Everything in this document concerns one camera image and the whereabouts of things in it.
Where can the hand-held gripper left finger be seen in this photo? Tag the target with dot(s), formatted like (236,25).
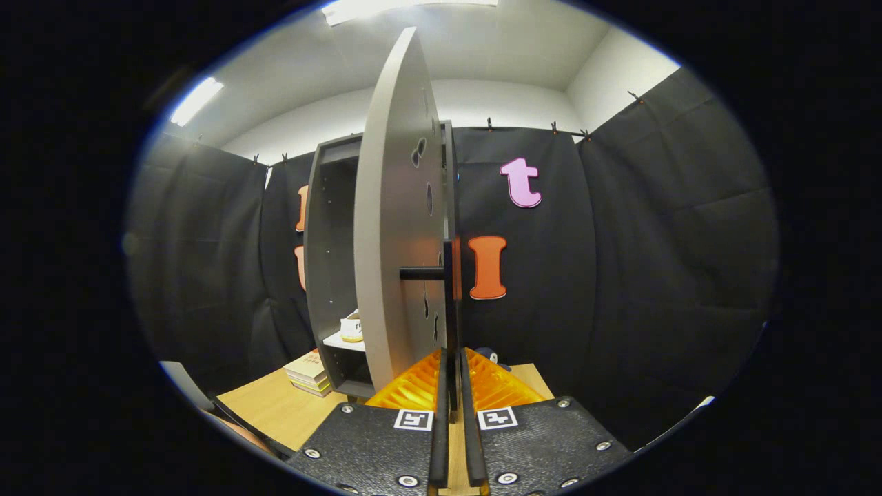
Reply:
(441,427)

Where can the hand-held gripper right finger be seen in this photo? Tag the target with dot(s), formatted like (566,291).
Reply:
(470,427)

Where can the white canvas shoe yellow sole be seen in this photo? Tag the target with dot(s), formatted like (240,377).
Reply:
(352,327)

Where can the grey shoe cabinet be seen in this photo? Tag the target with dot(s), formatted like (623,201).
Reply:
(334,241)

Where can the beige shoe cabinet door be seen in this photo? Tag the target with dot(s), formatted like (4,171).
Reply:
(393,207)

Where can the penguin plush toy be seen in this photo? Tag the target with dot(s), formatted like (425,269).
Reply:
(490,356)

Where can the stack of books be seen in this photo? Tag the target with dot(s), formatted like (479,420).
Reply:
(308,372)

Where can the black backdrop cloth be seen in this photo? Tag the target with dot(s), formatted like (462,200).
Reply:
(654,275)

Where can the narrow ceiling light strip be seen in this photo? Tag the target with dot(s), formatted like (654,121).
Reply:
(197,101)

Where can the wide ceiling light panel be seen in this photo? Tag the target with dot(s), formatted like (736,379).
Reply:
(386,8)

